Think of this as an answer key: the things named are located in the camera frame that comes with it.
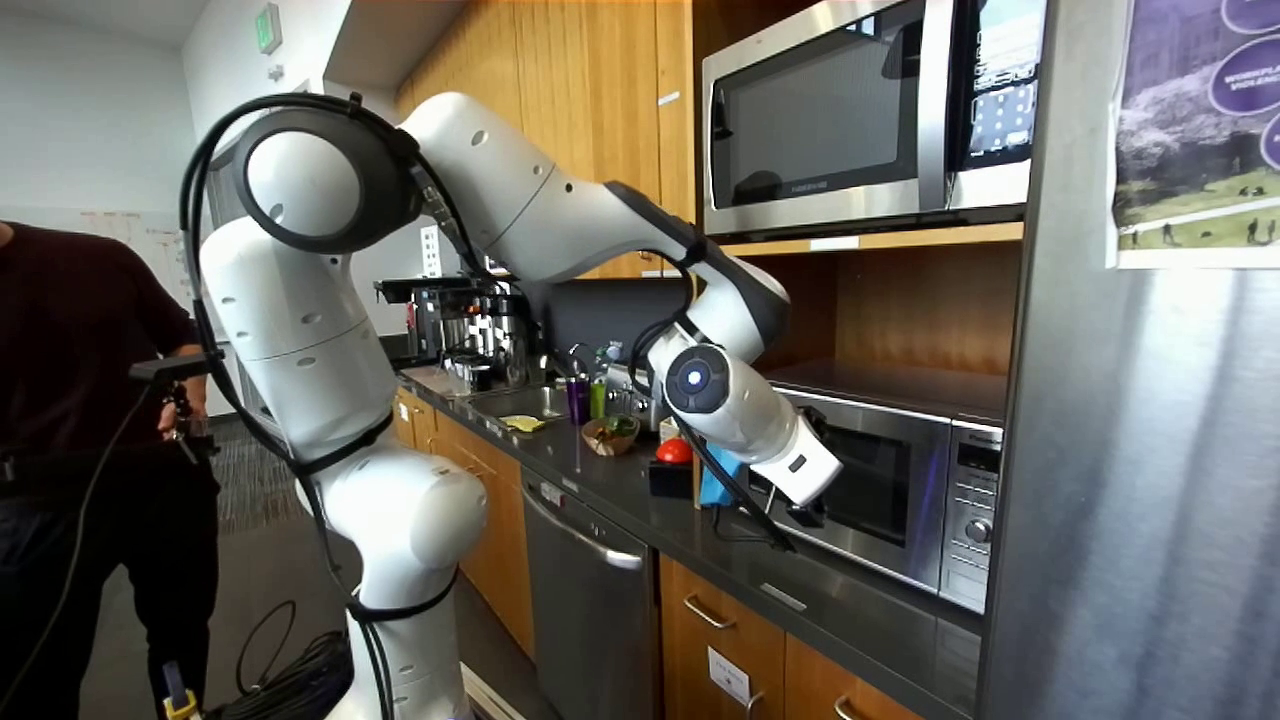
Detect poster on refrigerator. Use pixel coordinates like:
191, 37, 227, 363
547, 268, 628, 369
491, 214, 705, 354
1111, 0, 1280, 268

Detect stainless steel dishwasher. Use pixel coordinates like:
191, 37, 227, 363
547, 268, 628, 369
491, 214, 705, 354
522, 481, 660, 720

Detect wooden lower cabinet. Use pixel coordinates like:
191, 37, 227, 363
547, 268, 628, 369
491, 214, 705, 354
660, 558, 919, 720

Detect wooden bowl with vegetables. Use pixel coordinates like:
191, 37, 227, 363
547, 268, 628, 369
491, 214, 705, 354
578, 416, 638, 456

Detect lower stainless steel microwave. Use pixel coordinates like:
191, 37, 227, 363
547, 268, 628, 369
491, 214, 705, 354
789, 387, 1005, 611

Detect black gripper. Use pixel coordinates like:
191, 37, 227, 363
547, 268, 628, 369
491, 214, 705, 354
749, 481, 805, 546

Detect upper stainless steel microwave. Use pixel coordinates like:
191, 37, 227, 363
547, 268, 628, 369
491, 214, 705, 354
698, 0, 1049, 238

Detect stainless steel microwave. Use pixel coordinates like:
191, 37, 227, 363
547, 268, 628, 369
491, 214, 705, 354
698, 0, 1049, 238
789, 387, 1005, 611

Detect stainless steel refrigerator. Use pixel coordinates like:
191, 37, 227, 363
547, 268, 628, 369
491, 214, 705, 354
976, 0, 1280, 720

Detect purple tumbler cup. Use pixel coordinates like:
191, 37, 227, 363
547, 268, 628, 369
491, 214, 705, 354
562, 379, 587, 430

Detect green cup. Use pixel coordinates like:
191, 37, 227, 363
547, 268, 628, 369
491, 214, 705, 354
587, 379, 609, 419

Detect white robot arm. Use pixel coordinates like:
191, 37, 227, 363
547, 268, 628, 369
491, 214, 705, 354
181, 94, 838, 720

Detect black espresso machine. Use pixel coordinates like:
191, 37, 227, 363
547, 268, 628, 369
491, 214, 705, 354
376, 275, 536, 386

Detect yellow sponge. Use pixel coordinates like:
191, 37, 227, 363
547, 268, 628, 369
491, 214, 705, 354
499, 413, 547, 438

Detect wooden upper cabinets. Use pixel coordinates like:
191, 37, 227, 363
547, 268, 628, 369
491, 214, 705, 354
390, 0, 697, 222

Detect person in dark shirt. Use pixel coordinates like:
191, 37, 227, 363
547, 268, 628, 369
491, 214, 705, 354
0, 222, 217, 720

